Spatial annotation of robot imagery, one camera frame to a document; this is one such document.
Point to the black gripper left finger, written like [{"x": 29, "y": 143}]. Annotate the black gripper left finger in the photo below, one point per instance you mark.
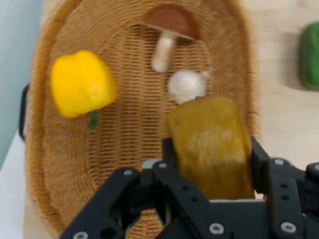
[{"x": 174, "y": 189}]

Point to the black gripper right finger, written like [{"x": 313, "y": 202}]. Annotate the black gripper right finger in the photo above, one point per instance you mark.
[{"x": 284, "y": 194}]

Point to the brown potato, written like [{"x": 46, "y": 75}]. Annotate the brown potato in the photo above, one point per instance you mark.
[{"x": 211, "y": 149}]

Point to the oval wicker basket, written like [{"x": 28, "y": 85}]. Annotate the oval wicker basket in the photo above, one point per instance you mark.
[{"x": 129, "y": 139}]

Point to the white garlic bulb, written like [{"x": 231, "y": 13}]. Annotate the white garlic bulb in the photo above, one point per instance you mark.
[{"x": 185, "y": 85}]

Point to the green bell pepper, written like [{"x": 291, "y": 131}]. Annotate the green bell pepper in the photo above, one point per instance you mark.
[{"x": 310, "y": 57}]

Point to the yellow bell pepper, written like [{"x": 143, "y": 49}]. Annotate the yellow bell pepper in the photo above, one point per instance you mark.
[{"x": 82, "y": 83}]

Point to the brown cap mushroom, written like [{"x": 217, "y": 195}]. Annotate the brown cap mushroom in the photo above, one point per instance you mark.
[{"x": 172, "y": 22}]

